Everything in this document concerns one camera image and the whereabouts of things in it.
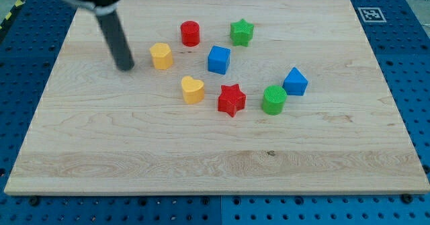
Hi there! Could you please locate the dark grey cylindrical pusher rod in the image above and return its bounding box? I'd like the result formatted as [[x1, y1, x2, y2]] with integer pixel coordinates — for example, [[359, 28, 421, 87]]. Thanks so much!
[[96, 10, 134, 71]]

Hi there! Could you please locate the yellow hexagon block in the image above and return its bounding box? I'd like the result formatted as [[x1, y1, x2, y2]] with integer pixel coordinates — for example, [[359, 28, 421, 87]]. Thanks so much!
[[149, 43, 173, 70]]

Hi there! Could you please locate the yellow heart block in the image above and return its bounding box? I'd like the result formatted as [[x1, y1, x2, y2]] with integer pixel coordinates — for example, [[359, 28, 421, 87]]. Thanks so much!
[[181, 76, 205, 104]]

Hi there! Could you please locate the green cylinder block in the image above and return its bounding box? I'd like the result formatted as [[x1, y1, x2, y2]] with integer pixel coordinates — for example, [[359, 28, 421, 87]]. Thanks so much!
[[261, 85, 288, 115]]

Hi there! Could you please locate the red star block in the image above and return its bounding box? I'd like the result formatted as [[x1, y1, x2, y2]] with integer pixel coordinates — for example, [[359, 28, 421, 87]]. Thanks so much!
[[218, 84, 247, 118]]

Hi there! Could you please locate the blue triangle block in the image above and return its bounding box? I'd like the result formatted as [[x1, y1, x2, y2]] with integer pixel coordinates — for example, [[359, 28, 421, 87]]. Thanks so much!
[[282, 67, 308, 96]]

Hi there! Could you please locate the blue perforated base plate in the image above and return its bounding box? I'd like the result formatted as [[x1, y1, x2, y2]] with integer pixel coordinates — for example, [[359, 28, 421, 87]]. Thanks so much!
[[1, 0, 429, 224]]

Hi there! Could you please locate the white fiducial marker tag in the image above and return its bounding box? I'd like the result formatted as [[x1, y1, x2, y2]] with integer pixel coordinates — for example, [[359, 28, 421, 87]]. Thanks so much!
[[357, 7, 386, 23]]

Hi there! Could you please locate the light wooden board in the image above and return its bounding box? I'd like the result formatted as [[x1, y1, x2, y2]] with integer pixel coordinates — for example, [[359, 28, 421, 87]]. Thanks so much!
[[5, 0, 429, 196]]

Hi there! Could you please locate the green star block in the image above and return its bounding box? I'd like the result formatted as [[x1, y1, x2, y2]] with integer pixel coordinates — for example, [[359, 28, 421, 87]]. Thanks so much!
[[230, 19, 254, 47]]

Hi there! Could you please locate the red cylinder block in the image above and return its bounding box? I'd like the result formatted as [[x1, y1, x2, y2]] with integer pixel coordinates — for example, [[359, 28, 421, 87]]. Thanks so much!
[[180, 20, 200, 47]]

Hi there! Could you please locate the blue cube block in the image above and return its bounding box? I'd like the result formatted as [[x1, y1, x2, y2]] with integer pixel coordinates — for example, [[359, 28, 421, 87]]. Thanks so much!
[[208, 46, 231, 75]]

